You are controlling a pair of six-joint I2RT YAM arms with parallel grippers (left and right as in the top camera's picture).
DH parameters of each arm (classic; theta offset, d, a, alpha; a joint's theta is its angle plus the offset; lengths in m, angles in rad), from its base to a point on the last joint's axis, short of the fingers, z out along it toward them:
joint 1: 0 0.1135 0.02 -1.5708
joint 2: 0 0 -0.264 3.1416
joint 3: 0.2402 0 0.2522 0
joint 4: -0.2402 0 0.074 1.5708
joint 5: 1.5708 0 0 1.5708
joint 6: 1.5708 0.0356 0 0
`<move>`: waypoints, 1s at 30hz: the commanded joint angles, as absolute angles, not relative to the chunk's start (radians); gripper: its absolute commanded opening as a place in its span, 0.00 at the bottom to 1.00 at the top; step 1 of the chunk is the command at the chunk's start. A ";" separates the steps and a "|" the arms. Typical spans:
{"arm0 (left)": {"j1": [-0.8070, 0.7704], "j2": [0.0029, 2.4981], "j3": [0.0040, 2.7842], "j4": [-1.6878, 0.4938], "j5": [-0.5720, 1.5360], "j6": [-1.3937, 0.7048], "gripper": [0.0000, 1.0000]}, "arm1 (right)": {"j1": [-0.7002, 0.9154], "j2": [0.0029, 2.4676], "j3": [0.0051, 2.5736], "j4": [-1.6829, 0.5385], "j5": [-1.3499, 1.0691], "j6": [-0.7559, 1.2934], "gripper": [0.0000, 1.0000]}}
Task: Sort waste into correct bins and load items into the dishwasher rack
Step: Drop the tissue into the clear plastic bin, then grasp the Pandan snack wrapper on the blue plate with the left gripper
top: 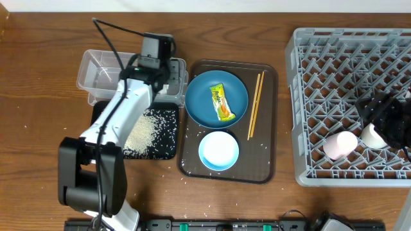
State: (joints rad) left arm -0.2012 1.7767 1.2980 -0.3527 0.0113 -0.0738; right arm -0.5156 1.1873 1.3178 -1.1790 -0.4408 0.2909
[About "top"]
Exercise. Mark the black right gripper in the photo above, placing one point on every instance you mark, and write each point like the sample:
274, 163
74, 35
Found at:
376, 109

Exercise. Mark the white cup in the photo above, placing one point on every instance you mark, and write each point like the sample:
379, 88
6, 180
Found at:
371, 138

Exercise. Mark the pale pink cup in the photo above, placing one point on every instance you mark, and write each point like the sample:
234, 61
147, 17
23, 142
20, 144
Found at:
340, 145

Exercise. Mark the wooden chopstick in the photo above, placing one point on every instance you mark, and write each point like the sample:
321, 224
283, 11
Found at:
253, 106
257, 103

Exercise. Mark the yellow green snack wrapper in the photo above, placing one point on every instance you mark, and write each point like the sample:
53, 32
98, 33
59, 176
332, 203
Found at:
220, 103

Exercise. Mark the light blue rice bowl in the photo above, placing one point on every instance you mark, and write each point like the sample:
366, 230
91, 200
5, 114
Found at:
218, 151

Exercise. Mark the dark blue plate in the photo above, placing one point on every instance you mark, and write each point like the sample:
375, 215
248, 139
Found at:
199, 104

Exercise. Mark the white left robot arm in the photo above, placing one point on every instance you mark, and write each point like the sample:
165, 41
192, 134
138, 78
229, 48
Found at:
91, 170

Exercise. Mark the grey dishwasher rack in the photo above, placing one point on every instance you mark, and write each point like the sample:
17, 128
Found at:
328, 70

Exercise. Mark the black food waste tray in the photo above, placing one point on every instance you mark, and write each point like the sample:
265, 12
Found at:
163, 134

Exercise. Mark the clear plastic waste bin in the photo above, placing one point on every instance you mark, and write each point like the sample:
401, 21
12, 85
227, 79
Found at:
99, 76

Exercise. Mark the dark brown serving tray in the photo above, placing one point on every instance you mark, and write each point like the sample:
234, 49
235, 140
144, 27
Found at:
256, 161

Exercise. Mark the pile of rice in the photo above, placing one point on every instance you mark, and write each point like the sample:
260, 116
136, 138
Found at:
141, 137

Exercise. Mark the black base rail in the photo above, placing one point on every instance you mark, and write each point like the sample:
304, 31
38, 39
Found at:
167, 225

